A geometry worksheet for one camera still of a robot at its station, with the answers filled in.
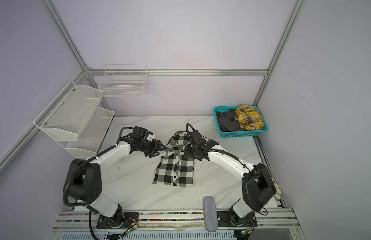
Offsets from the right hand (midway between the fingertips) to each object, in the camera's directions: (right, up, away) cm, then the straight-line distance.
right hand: (186, 152), depth 85 cm
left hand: (-14, 0, +1) cm, 14 cm away
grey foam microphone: (+12, -29, -12) cm, 34 cm away
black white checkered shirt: (-7, -10, +2) cm, 13 cm away
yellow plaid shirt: (+44, +21, +19) cm, 52 cm away
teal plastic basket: (+37, +10, +17) cm, 42 cm away
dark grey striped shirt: (+29, +19, +20) cm, 39 cm away
